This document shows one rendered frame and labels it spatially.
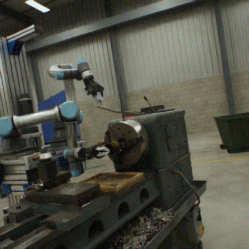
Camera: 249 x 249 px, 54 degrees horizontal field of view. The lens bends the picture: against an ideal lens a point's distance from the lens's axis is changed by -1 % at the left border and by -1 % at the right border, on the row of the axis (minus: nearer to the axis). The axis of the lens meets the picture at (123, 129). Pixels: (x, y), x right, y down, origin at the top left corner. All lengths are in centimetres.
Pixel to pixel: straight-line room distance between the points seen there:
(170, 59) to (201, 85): 187
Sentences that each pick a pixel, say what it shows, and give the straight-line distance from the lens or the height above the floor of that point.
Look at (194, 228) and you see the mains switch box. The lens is 215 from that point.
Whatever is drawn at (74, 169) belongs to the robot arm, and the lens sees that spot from 169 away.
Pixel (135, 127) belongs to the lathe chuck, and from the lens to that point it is 164.
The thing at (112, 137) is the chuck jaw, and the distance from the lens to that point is 166.
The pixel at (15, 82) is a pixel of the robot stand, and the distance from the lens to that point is 215.
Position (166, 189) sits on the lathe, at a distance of 181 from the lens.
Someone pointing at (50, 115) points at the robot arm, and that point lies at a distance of 166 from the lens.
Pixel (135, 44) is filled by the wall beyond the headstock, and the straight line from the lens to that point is 1250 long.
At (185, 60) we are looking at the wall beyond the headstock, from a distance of 1188.
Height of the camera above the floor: 127
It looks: 3 degrees down
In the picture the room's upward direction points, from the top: 9 degrees counter-clockwise
